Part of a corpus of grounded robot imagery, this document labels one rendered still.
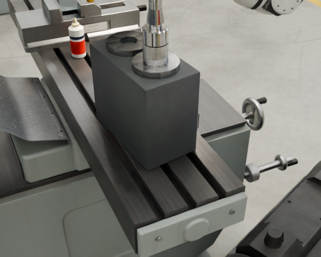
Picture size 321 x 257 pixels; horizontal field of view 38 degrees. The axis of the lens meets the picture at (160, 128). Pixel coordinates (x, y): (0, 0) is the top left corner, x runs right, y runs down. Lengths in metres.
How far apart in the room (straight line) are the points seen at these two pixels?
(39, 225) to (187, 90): 0.63
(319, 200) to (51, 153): 0.77
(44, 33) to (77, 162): 0.40
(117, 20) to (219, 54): 2.02
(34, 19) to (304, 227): 0.95
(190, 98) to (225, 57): 2.48
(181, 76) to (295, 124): 1.95
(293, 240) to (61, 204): 0.61
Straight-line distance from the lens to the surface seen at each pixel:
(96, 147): 0.99
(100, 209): 1.36
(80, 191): 1.28
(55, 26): 1.38
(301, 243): 1.31
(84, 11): 1.38
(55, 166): 1.21
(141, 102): 0.84
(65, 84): 1.21
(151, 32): 0.83
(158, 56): 0.85
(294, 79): 3.19
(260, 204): 2.24
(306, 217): 1.39
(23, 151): 1.19
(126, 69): 0.88
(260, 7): 1.23
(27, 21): 1.41
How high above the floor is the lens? 1.57
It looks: 37 degrees down
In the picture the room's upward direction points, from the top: straight up
